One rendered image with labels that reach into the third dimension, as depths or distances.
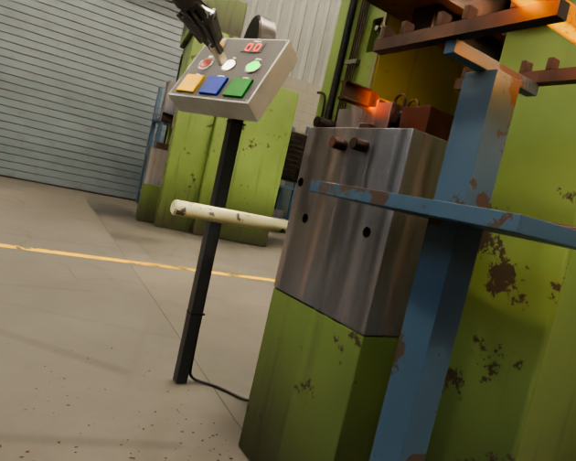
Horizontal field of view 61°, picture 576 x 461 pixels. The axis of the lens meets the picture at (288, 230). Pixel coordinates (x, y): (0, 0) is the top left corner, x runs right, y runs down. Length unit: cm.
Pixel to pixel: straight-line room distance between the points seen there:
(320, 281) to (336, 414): 30
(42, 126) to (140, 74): 182
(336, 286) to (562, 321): 46
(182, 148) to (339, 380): 507
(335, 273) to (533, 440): 52
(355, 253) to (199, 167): 501
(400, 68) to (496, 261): 73
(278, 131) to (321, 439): 523
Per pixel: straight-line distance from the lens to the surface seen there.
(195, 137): 602
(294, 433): 127
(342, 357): 112
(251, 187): 607
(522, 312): 108
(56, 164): 897
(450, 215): 62
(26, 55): 908
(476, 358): 113
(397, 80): 158
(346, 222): 114
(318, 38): 1054
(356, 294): 109
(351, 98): 122
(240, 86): 155
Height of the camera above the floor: 73
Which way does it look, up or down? 4 degrees down
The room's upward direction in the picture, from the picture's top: 13 degrees clockwise
